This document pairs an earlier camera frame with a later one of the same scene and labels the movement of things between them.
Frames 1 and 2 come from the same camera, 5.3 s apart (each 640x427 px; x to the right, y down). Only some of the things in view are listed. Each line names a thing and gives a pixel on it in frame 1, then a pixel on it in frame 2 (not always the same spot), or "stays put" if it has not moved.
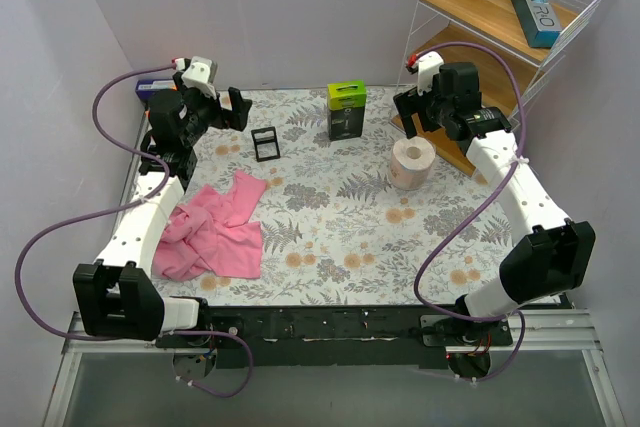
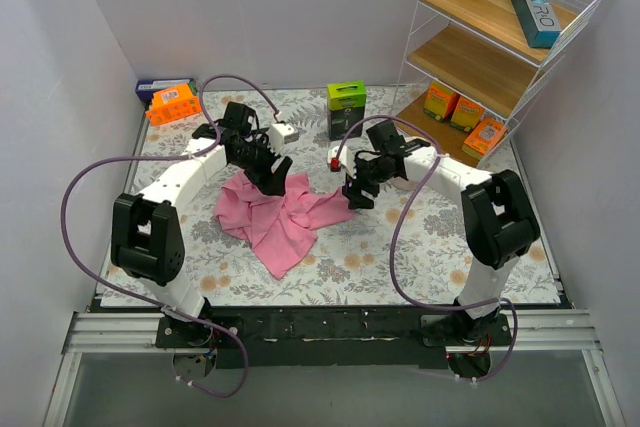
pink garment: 208,234 to 278,222
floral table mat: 380,219 stays put
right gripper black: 417,110 to 360,182
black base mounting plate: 338,337 stays put
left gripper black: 223,110 to 267,170
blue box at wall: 145,87 stays put
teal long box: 538,21 stays put
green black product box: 346,104 stays put
